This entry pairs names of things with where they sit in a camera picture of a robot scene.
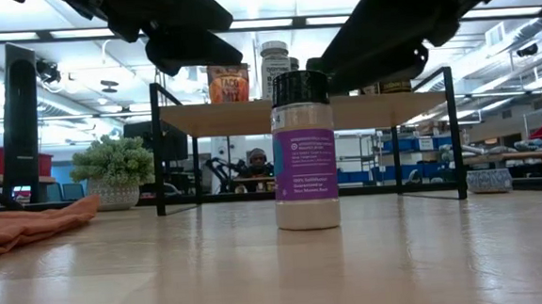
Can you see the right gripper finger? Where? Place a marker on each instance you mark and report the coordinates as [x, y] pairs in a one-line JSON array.
[[385, 17], [379, 70]]

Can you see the orange folded cloth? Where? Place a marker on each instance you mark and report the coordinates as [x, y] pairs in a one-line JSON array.
[[21, 228]]

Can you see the background black robot arm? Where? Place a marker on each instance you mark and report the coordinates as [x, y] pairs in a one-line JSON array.
[[222, 171]]

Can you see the oregano jar green lid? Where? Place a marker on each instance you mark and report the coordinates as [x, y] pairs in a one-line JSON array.
[[294, 64]]

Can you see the black overhead beam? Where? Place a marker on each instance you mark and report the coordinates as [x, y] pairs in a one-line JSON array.
[[298, 22]]

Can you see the white candle in patterned tin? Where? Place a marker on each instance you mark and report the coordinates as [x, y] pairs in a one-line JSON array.
[[489, 181]]

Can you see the black ceiling-mounted device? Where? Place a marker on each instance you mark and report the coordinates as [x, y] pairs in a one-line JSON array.
[[48, 71], [527, 50]]

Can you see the blue chair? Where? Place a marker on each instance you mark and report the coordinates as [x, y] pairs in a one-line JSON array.
[[73, 191], [55, 192]]

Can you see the green succulent in white pot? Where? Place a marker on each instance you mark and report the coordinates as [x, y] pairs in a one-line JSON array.
[[111, 162]]

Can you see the black monitor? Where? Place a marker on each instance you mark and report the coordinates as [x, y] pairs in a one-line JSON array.
[[171, 139]]

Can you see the onion sprinkle jar yellow lid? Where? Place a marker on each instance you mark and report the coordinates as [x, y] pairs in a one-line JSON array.
[[395, 88]]

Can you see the blue storage bin rack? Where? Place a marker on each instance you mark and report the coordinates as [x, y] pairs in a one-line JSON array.
[[412, 143]]

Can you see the orange taco mix packet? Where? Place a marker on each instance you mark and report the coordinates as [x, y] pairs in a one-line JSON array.
[[228, 88]]

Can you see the black upright column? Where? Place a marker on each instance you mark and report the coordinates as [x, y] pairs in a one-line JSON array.
[[20, 115]]

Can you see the bagel seasoning jar white lid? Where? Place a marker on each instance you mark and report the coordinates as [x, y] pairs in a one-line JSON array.
[[274, 57]]

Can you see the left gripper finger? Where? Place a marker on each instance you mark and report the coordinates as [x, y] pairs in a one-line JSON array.
[[173, 12], [189, 53]]

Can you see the person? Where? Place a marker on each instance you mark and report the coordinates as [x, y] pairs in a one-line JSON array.
[[257, 157]]

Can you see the purple-label jar black lid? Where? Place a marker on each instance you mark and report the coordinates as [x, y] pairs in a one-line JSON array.
[[305, 169]]

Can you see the wooden shelf black metal frame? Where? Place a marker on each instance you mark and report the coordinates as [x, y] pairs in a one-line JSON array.
[[212, 120]]

